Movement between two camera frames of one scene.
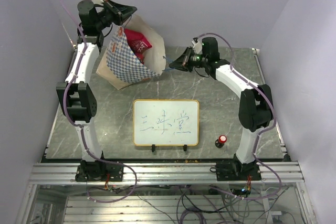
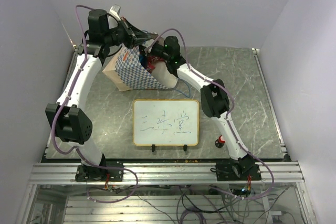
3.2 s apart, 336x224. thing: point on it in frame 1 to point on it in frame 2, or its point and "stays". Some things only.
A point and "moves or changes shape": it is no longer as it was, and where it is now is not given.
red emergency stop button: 220,142 stays
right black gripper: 180,64 to 150,52
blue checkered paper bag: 121,66 moves or changes shape
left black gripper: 125,11 to 136,37
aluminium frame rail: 171,173 stays
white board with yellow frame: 163,122 stays
